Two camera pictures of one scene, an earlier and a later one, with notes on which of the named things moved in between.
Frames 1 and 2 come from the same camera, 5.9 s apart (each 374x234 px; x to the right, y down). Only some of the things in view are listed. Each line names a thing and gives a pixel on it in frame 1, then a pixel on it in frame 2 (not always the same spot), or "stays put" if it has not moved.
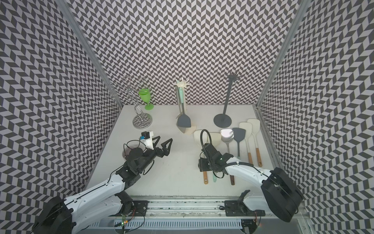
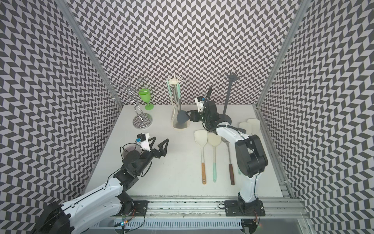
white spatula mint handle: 215,139 stays put
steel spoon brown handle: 227,135 stays put
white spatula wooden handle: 256,124 stays put
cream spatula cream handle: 178,102 → 172,99
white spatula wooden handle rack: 206,140 stays put
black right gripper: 202,165 → 194,115
